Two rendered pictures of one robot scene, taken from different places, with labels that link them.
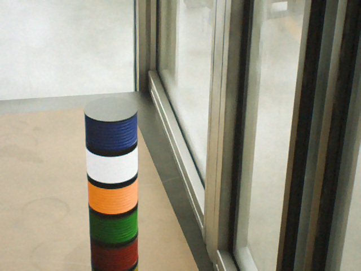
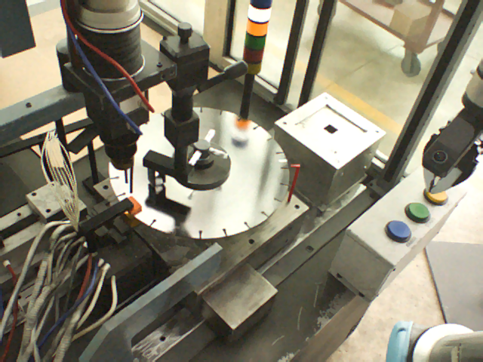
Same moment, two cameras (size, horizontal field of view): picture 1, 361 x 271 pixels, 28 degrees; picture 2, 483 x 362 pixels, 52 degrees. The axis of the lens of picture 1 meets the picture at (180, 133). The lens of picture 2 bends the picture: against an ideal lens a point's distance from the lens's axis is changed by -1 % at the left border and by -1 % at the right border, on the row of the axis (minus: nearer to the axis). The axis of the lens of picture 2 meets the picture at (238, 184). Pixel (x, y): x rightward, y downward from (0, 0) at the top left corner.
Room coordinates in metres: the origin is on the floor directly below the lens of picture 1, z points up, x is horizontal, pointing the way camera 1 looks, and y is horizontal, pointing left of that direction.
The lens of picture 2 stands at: (-0.18, 0.64, 1.61)
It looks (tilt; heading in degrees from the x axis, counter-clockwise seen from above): 48 degrees down; 321
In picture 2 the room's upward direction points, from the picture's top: 9 degrees clockwise
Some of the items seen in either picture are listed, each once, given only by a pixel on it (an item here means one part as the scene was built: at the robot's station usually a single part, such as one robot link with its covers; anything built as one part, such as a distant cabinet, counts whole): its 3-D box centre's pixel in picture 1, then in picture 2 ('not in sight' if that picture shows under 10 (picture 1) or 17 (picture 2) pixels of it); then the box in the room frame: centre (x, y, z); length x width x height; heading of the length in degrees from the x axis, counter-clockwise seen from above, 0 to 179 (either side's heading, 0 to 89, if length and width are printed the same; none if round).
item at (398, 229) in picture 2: not in sight; (398, 231); (0.08, 0.02, 0.90); 0.04 x 0.04 x 0.02
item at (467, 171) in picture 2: not in sight; (460, 165); (0.08, -0.05, 1.05); 0.05 x 0.02 x 0.09; 12
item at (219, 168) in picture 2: not in sight; (201, 160); (0.36, 0.29, 0.96); 0.11 x 0.11 x 0.03
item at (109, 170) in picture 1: (111, 156); (259, 10); (0.55, 0.06, 1.11); 0.05 x 0.04 x 0.03; 12
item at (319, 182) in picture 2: not in sight; (323, 151); (0.37, -0.05, 0.82); 0.18 x 0.18 x 0.15; 12
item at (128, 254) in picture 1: (114, 245); (253, 50); (0.55, 0.06, 1.02); 0.05 x 0.04 x 0.03; 12
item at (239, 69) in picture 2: not in sight; (214, 70); (0.30, 0.32, 1.21); 0.08 x 0.06 x 0.03; 102
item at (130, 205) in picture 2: not in sight; (112, 224); (0.32, 0.49, 0.93); 0.10 x 0.03 x 0.07; 102
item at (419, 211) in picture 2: not in sight; (417, 213); (0.10, -0.05, 0.90); 0.04 x 0.04 x 0.02
